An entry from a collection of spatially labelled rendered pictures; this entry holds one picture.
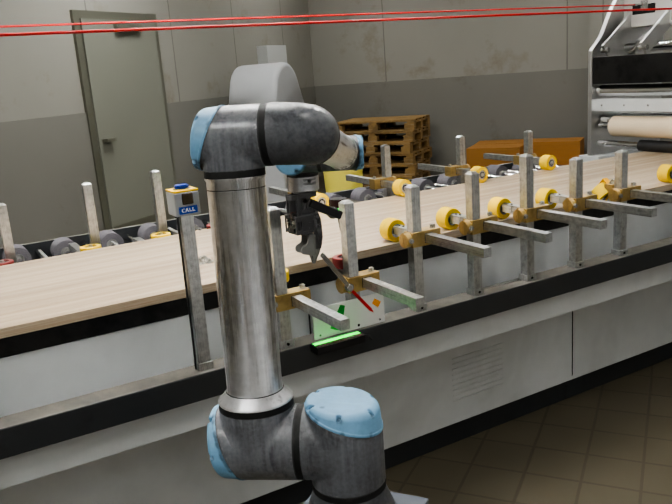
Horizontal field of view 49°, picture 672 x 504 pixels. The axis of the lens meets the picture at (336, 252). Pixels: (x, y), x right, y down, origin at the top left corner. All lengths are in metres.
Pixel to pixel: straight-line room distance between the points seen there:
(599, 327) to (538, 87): 6.61
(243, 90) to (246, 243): 6.85
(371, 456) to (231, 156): 0.63
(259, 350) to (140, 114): 6.13
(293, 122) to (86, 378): 1.21
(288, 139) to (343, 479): 0.65
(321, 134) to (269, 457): 0.62
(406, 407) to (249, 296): 1.55
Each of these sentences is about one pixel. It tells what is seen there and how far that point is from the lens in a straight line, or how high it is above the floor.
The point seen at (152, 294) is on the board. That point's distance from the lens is 2.22.
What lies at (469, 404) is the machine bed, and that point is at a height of 0.16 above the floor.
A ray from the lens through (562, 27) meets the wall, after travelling 9.78.
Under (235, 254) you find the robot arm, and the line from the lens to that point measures 1.36.
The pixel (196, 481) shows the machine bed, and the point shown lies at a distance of 2.53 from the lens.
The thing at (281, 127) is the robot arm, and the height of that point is 1.41.
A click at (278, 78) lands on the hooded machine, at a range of 8.03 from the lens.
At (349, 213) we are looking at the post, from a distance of 2.24.
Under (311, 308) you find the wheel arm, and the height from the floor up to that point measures 0.85.
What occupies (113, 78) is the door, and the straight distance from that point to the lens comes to 7.20.
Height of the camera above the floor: 1.50
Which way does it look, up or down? 14 degrees down
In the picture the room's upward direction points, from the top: 4 degrees counter-clockwise
